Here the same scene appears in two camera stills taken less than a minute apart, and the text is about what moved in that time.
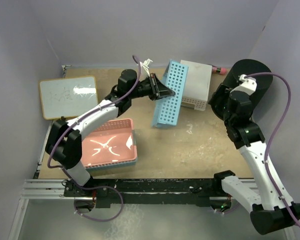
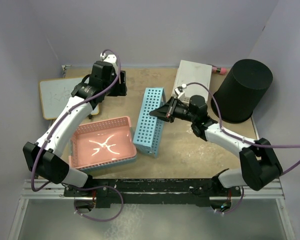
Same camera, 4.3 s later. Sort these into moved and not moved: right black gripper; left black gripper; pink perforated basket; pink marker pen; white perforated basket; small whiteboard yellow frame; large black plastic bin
Moved: left black gripper; right black gripper
Not moved: pink perforated basket; white perforated basket; large black plastic bin; small whiteboard yellow frame; pink marker pen
